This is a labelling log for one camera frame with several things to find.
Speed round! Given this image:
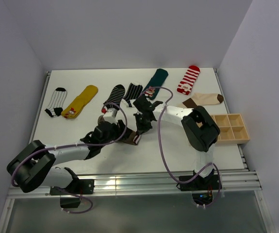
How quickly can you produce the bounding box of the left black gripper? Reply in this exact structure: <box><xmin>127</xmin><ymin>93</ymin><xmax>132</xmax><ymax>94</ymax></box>
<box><xmin>100</xmin><ymin>119</ymin><xmax>132</xmax><ymax>147</ymax></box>

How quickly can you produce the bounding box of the tan sock with maroon stripes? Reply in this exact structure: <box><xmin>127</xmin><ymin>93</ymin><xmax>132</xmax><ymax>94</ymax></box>
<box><xmin>98</xmin><ymin>115</ymin><xmax>142</xmax><ymax>146</ymax></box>

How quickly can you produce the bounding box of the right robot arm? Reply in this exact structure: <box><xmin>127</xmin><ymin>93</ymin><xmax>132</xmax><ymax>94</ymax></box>
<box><xmin>133</xmin><ymin>96</ymin><xmax>221</xmax><ymax>189</ymax></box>

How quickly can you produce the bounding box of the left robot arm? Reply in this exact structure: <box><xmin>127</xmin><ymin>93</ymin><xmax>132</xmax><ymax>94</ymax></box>
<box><xmin>6</xmin><ymin>120</ymin><xmax>132</xmax><ymax>194</ymax></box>

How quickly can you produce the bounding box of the black vertical-striped ankle sock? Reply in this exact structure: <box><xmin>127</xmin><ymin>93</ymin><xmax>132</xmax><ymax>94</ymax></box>
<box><xmin>123</xmin><ymin>83</ymin><xmax>143</xmax><ymax>107</ymax></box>

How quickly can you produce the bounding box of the mustard yellow sock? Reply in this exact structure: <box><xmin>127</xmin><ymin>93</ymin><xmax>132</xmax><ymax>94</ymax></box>
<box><xmin>61</xmin><ymin>85</ymin><xmax>98</xmax><ymax>119</ymax></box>

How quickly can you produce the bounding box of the black horizontal-striped ankle sock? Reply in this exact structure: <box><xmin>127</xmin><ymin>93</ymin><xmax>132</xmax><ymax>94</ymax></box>
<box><xmin>101</xmin><ymin>84</ymin><xmax>125</xmax><ymax>113</ymax></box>

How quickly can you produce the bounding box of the dark green reindeer sock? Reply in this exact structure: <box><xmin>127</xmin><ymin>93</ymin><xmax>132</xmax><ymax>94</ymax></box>
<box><xmin>143</xmin><ymin>68</ymin><xmax>168</xmax><ymax>100</ymax></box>

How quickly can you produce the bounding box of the white black vertical-striped sock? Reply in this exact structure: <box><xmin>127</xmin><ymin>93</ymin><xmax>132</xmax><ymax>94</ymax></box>
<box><xmin>45</xmin><ymin>87</ymin><xmax>67</xmax><ymax>117</ymax></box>

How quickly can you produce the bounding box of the red white striped santa sock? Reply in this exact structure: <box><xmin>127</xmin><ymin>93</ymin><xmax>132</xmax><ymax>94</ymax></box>
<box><xmin>177</xmin><ymin>65</ymin><xmax>200</xmax><ymax>95</ymax></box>

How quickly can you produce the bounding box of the cream and brown sock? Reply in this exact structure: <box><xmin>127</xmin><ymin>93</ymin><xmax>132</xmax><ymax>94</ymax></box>
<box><xmin>177</xmin><ymin>93</ymin><xmax>224</xmax><ymax>108</ymax></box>

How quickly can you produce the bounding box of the wooden compartment tray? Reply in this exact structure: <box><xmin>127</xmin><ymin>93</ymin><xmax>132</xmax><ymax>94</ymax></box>
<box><xmin>211</xmin><ymin>114</ymin><xmax>250</xmax><ymax>145</ymax></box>

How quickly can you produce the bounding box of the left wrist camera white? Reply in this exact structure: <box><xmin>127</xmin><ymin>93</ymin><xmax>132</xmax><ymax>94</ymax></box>
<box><xmin>102</xmin><ymin>108</ymin><xmax>117</xmax><ymax>124</ymax></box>

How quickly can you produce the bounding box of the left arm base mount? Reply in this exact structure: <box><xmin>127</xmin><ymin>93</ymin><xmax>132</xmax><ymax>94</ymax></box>
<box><xmin>49</xmin><ymin>179</ymin><xmax>95</xmax><ymax>214</ymax></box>

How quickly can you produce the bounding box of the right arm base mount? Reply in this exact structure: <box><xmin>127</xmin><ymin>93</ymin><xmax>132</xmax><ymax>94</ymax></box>
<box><xmin>176</xmin><ymin>170</ymin><xmax>222</xmax><ymax>208</ymax></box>

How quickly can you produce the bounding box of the aluminium table frame rail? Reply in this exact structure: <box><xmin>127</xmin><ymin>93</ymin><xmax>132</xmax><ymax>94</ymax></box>
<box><xmin>7</xmin><ymin>169</ymin><xmax>263</xmax><ymax>200</ymax></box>

